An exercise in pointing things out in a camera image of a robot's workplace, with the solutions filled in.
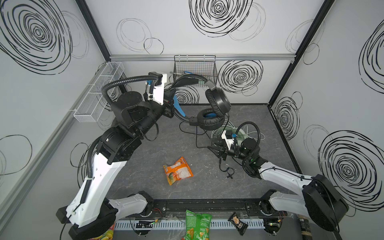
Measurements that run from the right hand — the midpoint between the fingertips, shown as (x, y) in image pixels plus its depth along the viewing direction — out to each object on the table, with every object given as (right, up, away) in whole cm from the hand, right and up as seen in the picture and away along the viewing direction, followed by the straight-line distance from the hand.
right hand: (208, 144), depth 73 cm
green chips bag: (-5, -35, -7) cm, 36 cm away
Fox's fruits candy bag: (-44, -38, -8) cm, 59 cm away
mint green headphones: (+22, +4, +19) cm, 30 cm away
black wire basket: (-1, +47, +23) cm, 53 cm away
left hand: (-14, +23, -22) cm, 35 cm away
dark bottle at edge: (+43, -36, -6) cm, 57 cm away
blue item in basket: (-11, +41, +19) cm, 46 cm away
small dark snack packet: (+15, -37, -5) cm, 40 cm away
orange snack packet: (-15, -16, +10) cm, 24 cm away
